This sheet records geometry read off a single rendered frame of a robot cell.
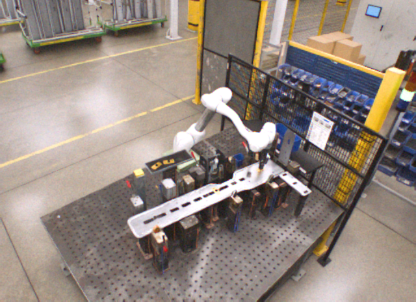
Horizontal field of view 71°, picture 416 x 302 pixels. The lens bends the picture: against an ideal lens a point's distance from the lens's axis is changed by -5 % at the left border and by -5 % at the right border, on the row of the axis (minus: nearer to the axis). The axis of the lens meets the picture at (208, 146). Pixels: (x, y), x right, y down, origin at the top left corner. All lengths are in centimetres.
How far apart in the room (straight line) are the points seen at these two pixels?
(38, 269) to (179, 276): 159
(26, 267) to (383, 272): 355
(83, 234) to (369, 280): 272
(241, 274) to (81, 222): 132
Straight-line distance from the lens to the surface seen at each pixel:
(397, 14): 855
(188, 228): 212
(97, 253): 246
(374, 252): 382
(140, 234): 213
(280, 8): 654
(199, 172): 243
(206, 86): 535
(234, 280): 230
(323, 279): 336
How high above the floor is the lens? 268
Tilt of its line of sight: 36 degrees down
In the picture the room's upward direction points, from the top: 5 degrees clockwise
